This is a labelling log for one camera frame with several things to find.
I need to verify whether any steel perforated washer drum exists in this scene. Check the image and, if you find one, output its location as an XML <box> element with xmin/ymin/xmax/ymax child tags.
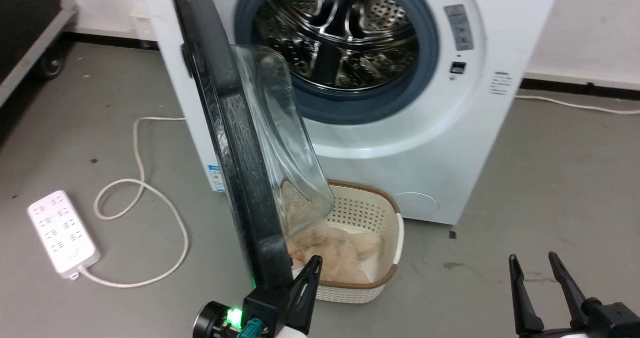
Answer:
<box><xmin>255</xmin><ymin>0</ymin><xmax>421</xmax><ymax>91</ymax></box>

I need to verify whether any white wall socket box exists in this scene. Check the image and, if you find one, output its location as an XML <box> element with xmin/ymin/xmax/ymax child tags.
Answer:
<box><xmin>128</xmin><ymin>3</ymin><xmax>157</xmax><ymax>44</ymax></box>

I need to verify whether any white power strip cable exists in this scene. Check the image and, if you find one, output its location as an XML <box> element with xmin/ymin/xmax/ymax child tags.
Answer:
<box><xmin>79</xmin><ymin>116</ymin><xmax>190</xmax><ymax>289</ymax></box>

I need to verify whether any white power strip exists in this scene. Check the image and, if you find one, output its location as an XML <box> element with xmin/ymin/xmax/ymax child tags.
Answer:
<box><xmin>27</xmin><ymin>190</ymin><xmax>101</xmax><ymax>281</ymax></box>

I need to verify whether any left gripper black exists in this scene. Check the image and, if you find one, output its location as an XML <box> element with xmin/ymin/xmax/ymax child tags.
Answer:
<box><xmin>194</xmin><ymin>255</ymin><xmax>324</xmax><ymax>338</ymax></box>

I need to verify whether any thin white floor cable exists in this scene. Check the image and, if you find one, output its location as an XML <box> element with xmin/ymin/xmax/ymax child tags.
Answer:
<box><xmin>514</xmin><ymin>95</ymin><xmax>640</xmax><ymax>115</ymax></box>

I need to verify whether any beige plush toy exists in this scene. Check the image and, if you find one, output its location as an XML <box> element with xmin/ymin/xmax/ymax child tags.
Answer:
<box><xmin>287</xmin><ymin>225</ymin><xmax>384</xmax><ymax>285</ymax></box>

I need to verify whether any white front-load washing machine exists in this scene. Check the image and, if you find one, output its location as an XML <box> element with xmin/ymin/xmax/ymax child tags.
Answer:
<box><xmin>136</xmin><ymin>0</ymin><xmax>565</xmax><ymax>226</ymax></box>

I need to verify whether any cream laundry basket brown rim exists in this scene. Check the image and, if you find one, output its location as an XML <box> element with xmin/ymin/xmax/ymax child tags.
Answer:
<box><xmin>287</xmin><ymin>179</ymin><xmax>405</xmax><ymax>304</ymax></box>

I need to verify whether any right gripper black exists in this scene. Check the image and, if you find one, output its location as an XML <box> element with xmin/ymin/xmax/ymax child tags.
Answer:
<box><xmin>508</xmin><ymin>251</ymin><xmax>640</xmax><ymax>338</ymax></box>

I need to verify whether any black glass washing machine door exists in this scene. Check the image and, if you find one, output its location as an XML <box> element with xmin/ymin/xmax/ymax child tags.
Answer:
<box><xmin>169</xmin><ymin>0</ymin><xmax>335</xmax><ymax>296</ymax></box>

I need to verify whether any black wheeled cart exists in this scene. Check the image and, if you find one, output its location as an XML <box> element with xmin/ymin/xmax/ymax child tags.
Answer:
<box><xmin>0</xmin><ymin>0</ymin><xmax>80</xmax><ymax>109</ymax></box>

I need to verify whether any blue white energy sticker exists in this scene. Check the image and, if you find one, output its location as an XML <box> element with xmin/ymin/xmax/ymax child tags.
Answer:
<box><xmin>207</xmin><ymin>164</ymin><xmax>227</xmax><ymax>193</ymax></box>

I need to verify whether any black caster wheel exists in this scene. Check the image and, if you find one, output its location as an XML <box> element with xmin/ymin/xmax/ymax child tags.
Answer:
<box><xmin>39</xmin><ymin>52</ymin><xmax>66</xmax><ymax>80</ymax></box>

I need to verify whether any grey rubber door seal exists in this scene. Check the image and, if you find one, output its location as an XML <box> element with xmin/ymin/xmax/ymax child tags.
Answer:
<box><xmin>234</xmin><ymin>0</ymin><xmax>441</xmax><ymax>126</ymax></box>

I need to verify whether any grey washer control label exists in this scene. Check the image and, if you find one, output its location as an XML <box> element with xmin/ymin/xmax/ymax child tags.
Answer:
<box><xmin>444</xmin><ymin>4</ymin><xmax>475</xmax><ymax>52</ymax></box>

